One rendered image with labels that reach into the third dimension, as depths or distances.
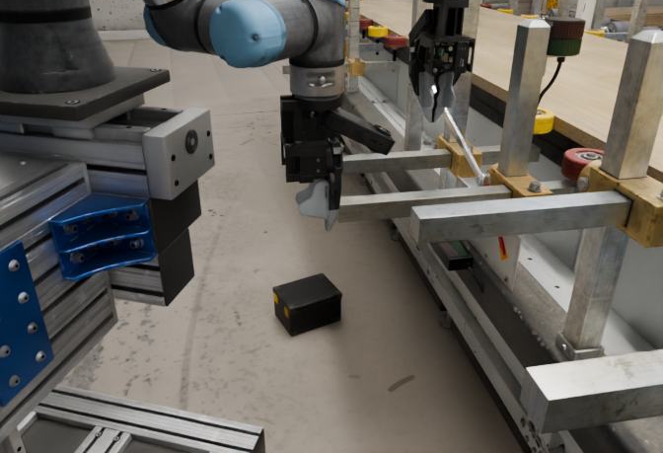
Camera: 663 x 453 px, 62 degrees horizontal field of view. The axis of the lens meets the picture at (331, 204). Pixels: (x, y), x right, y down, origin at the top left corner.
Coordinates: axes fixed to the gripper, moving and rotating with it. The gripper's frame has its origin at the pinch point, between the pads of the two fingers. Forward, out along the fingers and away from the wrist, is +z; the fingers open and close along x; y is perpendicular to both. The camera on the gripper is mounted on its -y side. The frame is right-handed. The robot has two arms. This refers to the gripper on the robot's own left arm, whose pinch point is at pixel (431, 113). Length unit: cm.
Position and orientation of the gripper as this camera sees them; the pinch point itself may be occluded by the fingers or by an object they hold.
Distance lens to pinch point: 99.0
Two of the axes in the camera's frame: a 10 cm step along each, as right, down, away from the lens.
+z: 0.0, 9.0, 4.3
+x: 9.9, -0.7, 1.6
